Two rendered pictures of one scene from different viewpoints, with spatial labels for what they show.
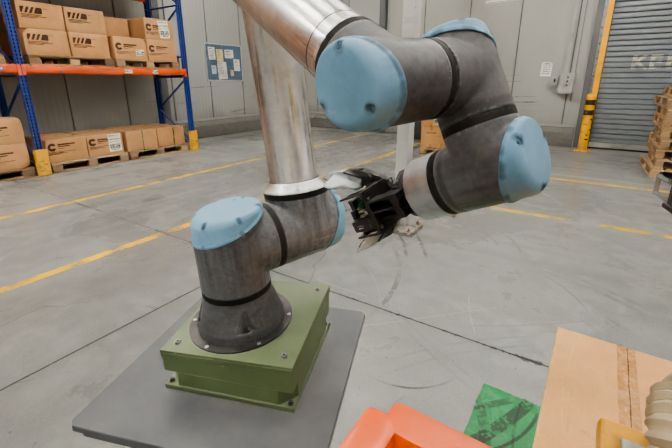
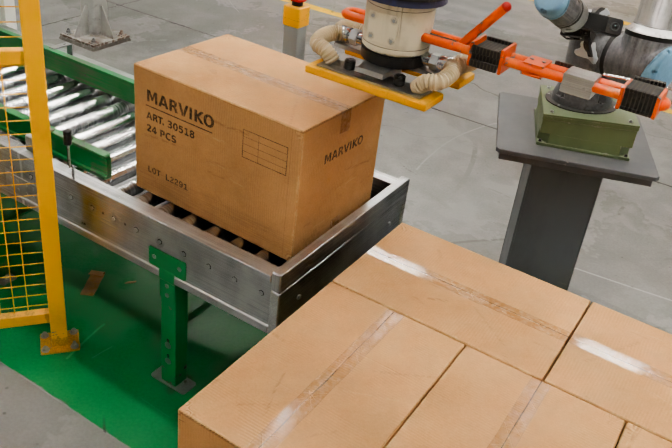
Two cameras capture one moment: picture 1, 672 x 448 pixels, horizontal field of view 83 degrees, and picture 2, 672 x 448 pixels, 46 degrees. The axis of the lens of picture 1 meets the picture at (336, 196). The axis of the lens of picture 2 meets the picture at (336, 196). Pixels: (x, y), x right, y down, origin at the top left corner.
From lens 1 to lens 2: 2.19 m
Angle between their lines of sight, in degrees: 77
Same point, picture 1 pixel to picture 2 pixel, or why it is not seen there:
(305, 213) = (626, 46)
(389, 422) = not seen: outside the picture
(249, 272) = (577, 60)
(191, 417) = (518, 118)
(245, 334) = (558, 96)
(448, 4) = not seen: outside the picture
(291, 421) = (529, 143)
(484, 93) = not seen: outside the picture
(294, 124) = not seen: outside the picture
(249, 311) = not seen: hidden behind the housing
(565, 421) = (644, 336)
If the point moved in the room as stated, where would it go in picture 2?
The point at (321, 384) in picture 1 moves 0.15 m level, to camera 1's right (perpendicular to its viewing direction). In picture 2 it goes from (562, 153) to (576, 176)
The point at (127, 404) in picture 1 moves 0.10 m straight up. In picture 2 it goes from (517, 102) to (524, 76)
